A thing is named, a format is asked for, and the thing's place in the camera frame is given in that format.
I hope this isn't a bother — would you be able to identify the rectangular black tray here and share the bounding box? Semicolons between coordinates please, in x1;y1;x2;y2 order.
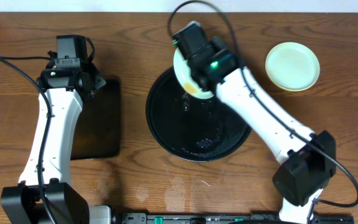
71;80;121;160

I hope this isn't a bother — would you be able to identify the green plate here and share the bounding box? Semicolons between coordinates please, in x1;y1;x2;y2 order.
173;48;214;100
265;42;320;91

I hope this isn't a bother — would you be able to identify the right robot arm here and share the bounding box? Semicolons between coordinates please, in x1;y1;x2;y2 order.
171;21;336;223

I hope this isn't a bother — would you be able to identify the round black tray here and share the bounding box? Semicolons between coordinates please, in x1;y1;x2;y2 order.
145;67;252;162

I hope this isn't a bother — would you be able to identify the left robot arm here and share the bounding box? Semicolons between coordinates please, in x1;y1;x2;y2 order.
1;35;114;223

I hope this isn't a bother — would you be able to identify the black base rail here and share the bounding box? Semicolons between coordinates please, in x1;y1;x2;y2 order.
116;213;355;224

